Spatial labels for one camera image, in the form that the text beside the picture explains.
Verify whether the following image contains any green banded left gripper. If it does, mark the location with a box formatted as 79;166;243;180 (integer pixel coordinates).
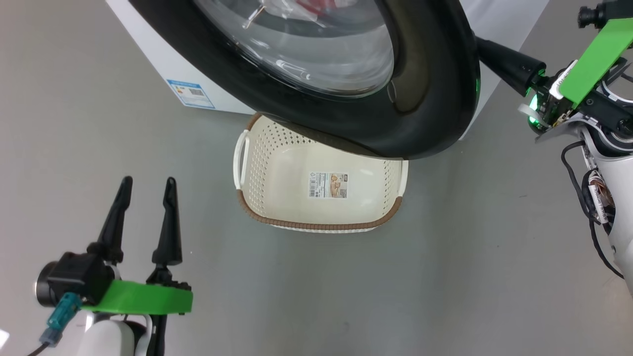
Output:
82;176;193;356

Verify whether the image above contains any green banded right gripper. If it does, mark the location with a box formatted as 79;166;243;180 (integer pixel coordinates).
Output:
475;19;633;144

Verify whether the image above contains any black round glass washer door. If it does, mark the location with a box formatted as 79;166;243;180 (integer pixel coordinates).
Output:
129;0;480;160

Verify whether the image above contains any red white sports jersey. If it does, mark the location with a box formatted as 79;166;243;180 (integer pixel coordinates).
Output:
294;0;359;15

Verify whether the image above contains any cream brown-rimmed laundry basket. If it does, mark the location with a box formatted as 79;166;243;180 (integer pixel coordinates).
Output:
232;113;409;234

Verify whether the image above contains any white washing machine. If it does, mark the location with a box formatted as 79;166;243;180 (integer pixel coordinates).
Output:
105;0;549;141

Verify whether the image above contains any barcode sticker inside basket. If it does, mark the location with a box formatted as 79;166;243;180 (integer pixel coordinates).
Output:
309;172;349;199

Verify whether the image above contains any blue energy label sticker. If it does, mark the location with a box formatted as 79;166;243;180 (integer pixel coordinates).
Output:
167;79;216;109

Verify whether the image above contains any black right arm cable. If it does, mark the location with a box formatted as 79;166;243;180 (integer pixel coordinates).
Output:
561;141;625;278

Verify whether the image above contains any teal left camera cable connector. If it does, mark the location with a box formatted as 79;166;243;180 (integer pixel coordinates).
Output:
27;292;82;356

